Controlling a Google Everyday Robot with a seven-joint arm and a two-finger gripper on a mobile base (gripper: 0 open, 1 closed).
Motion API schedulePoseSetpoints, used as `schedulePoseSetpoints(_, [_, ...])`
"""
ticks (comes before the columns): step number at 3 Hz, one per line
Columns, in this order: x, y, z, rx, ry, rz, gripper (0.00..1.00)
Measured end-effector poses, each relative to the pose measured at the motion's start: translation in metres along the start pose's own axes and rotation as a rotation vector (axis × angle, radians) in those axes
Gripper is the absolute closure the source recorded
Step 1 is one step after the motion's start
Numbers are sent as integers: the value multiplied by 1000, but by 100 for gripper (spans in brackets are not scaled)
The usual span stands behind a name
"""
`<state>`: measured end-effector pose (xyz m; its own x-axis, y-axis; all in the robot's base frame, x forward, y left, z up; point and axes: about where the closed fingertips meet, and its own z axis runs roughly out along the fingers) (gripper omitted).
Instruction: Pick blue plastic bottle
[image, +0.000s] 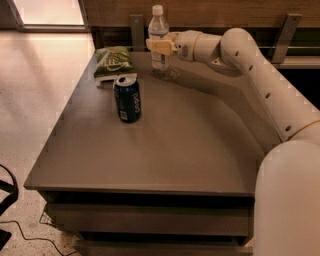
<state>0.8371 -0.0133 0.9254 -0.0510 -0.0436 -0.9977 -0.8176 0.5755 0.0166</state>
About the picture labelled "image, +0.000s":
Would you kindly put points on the blue pepsi soda can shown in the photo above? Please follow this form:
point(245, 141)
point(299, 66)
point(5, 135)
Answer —
point(127, 98)

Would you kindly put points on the metal wall bracket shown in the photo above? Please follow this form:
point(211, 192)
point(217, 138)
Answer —
point(285, 36)
point(137, 32)

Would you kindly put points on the clear plastic water bottle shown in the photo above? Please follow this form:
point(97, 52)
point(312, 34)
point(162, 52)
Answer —
point(158, 29)

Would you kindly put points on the left metal wall bracket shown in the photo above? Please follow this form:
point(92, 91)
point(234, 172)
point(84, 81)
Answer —
point(137, 32)

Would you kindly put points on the black chair base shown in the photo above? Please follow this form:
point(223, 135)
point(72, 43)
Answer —
point(13, 192)

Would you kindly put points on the right metal wall bracket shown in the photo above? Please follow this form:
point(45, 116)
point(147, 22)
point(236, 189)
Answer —
point(285, 36)

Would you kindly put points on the lower grey drawer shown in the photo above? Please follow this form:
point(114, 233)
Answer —
point(106, 248)

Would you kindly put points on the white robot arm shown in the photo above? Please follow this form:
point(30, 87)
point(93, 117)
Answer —
point(287, 193)

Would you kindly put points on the green chip bag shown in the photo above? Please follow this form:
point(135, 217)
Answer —
point(112, 63)

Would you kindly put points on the grey drawer cabinet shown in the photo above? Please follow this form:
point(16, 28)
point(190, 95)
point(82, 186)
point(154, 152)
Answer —
point(198, 144)

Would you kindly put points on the grey drawer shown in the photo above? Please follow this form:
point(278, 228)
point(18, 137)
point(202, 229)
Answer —
point(152, 220)
point(106, 248)

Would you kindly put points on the upper grey drawer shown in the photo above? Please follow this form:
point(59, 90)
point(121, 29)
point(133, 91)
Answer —
point(152, 220)

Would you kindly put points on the bright window frame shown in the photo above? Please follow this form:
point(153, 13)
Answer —
point(49, 15)

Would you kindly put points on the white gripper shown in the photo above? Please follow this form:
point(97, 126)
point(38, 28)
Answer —
point(184, 46)

